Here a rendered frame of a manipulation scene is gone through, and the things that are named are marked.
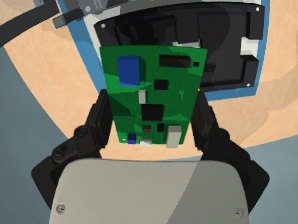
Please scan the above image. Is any green circuit board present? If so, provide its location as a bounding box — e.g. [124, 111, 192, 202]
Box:
[99, 45, 207, 148]

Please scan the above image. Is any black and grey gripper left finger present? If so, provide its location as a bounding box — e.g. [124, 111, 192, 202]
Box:
[31, 89, 113, 210]

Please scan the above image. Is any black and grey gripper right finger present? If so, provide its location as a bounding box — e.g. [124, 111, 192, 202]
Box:
[190, 91, 270, 214]

